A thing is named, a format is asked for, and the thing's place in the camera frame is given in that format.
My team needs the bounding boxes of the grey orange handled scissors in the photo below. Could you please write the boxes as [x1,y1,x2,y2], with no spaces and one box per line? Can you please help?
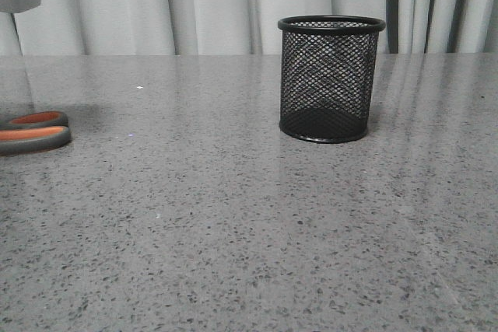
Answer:
[1,110,72,156]

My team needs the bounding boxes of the white pleated curtain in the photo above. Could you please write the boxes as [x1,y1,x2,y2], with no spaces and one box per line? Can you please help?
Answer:
[1,0,497,55]

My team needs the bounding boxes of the black mesh pen cup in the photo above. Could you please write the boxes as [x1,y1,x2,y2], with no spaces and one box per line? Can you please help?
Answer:
[278,15,386,143]

